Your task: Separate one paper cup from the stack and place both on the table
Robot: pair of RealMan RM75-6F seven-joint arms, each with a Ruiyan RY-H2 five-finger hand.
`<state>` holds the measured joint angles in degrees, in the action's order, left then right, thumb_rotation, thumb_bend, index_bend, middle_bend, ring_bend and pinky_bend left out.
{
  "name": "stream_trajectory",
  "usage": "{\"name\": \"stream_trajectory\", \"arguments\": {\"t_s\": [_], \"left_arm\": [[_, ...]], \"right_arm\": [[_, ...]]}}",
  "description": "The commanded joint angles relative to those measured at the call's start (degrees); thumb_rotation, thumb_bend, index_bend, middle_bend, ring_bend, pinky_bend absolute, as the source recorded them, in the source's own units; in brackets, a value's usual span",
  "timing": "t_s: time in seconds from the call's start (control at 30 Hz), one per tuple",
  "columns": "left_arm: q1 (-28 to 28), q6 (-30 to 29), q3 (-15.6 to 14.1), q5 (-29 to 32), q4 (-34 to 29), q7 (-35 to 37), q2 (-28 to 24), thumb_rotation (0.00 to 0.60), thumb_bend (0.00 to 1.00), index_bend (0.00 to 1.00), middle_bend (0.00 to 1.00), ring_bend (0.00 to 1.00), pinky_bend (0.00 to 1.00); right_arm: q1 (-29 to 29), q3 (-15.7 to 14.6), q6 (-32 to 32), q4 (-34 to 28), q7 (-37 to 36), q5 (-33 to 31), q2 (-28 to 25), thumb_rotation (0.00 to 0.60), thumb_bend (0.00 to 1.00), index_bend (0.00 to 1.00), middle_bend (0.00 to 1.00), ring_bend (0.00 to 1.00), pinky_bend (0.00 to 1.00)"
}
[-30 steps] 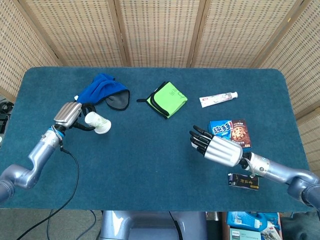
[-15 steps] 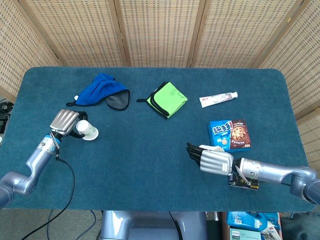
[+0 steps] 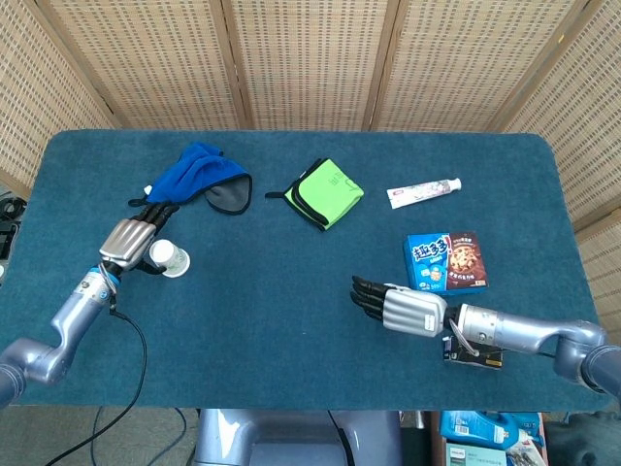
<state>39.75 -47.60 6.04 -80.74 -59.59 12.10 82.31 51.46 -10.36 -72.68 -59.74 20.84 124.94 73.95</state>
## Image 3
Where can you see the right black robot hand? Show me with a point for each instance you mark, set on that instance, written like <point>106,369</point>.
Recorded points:
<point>412,310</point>

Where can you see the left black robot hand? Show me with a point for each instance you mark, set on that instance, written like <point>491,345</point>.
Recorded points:
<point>126,242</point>

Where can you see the white floral paper cup stack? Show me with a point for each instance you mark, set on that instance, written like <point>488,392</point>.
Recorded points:
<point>170,257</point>

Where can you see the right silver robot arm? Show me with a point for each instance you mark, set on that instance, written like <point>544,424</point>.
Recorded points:
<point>524,330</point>

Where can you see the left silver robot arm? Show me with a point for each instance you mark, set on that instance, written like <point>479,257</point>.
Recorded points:
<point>73,315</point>

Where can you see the blue chocolate cookie box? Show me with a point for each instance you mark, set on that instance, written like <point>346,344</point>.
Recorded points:
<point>436,262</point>

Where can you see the blue and grey cloth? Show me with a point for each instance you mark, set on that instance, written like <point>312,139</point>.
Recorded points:
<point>194,175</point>

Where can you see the white toothpaste tube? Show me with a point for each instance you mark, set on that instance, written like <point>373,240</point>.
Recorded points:
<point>422,191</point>

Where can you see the black equipment pile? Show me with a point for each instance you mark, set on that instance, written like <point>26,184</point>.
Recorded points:
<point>7,209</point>

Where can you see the blue detergent bottle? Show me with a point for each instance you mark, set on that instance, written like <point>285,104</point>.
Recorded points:
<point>485,427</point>

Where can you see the teal carpet table cover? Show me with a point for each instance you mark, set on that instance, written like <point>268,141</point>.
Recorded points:
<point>271,291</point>

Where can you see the green microfibre cloth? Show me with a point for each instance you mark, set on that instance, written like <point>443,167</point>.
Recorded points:
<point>330,189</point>

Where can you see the teal Philips box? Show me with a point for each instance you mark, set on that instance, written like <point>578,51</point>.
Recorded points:
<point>473,456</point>

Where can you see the silver robot torso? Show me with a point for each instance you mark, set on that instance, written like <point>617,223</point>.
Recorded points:
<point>291,437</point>

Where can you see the woven wicker folding screen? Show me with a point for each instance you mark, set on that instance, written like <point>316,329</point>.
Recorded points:
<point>310,58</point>

